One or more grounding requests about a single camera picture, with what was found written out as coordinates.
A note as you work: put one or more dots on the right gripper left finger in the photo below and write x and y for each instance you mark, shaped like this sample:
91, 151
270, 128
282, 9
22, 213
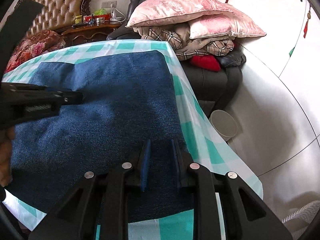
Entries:
143, 165

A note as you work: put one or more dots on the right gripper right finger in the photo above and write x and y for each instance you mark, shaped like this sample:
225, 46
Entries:
182, 161

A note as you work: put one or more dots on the blue denim jeans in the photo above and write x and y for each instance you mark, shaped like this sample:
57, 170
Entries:
128, 99

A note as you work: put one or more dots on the left forearm black sleeve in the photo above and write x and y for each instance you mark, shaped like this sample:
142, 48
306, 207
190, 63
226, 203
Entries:
15, 29

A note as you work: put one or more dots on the person's left hand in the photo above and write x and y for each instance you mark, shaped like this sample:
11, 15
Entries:
6, 153

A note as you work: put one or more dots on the green white checkered tablecloth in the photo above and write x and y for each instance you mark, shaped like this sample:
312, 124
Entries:
203, 142

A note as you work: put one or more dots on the white cylindrical bin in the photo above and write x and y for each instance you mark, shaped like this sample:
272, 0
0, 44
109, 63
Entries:
224, 124

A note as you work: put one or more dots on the floral pink quilt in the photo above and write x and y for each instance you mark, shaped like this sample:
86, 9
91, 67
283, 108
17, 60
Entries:
34, 46

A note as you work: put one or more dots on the black leather armchair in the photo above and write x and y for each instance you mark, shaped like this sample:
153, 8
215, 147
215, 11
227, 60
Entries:
214, 80

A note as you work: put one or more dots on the dark wooden nightstand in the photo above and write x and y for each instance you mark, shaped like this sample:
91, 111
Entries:
86, 33

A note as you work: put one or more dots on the red garment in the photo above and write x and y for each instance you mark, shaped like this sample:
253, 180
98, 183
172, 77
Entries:
208, 62

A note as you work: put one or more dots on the yellow green jar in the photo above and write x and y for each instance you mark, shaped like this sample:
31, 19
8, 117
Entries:
78, 19

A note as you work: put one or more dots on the tufted leather carved headboard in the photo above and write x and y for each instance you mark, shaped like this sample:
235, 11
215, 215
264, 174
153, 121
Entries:
57, 15

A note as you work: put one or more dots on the round metal tin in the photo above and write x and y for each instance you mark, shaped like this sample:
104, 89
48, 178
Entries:
99, 20

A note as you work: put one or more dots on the green crumpled bag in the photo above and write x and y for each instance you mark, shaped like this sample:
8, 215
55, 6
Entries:
100, 12

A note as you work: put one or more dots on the beige plaid blanket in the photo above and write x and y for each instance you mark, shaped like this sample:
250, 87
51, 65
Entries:
178, 37

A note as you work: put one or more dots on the lower pink satin pillow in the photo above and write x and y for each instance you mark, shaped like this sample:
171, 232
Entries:
224, 25

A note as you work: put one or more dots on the pink satin pillow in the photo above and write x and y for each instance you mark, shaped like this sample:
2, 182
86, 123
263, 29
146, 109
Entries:
155, 13
224, 25

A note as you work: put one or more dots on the upper pink satin pillow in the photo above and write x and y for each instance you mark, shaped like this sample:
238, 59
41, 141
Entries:
155, 13

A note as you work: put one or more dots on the white charger with cable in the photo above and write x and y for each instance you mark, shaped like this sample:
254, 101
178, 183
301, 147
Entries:
116, 15

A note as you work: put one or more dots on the wall power socket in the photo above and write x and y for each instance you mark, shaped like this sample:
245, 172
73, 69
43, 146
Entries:
109, 4

